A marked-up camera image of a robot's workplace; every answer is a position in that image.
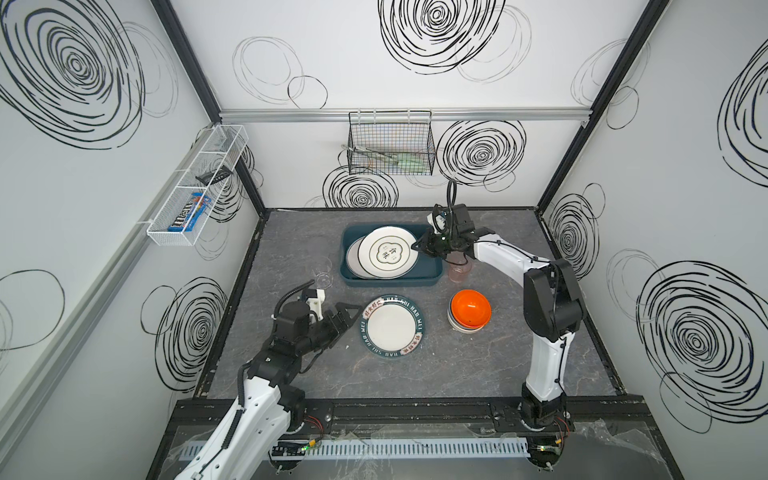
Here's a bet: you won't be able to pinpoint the teal plastic bin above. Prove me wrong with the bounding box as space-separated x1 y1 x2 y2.
339 223 443 288

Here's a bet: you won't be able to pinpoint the green item in basket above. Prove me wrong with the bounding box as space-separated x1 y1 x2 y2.
395 153 431 174

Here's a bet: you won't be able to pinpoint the green rim plate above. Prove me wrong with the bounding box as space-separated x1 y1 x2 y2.
359 294 425 359

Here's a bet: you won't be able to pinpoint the black remote control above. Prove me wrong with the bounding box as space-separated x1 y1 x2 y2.
195 165 232 187

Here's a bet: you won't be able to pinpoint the white wire shelf basket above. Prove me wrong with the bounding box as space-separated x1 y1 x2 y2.
147 124 248 247

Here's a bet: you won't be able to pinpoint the blue candy packet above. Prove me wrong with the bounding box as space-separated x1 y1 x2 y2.
167 192 211 233

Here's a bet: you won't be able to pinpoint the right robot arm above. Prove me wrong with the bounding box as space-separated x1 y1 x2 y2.
412 204 586 431

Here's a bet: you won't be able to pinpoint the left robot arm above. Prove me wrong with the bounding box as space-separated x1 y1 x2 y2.
176 281 364 479

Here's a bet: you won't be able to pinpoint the black wire basket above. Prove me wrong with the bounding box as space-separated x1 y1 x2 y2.
344 109 437 176

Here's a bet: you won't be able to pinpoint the white plate black emblem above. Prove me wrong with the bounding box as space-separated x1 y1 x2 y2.
358 226 418 279

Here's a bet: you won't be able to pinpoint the white plate red characters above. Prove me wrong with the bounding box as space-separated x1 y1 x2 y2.
346 237 370 279

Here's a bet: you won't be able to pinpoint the pink transparent cup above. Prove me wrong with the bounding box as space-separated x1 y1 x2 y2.
446 255 472 284

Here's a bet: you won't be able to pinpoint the metal tongs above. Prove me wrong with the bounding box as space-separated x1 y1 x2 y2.
341 144 399 164

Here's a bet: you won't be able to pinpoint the orange bowl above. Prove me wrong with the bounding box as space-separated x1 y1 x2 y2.
449 289 492 324

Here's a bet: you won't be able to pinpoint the white slotted cable duct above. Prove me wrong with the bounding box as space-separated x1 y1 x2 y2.
178 437 532 463

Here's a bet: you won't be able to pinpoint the black mounting rail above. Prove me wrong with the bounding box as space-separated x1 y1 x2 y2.
170 395 652 434

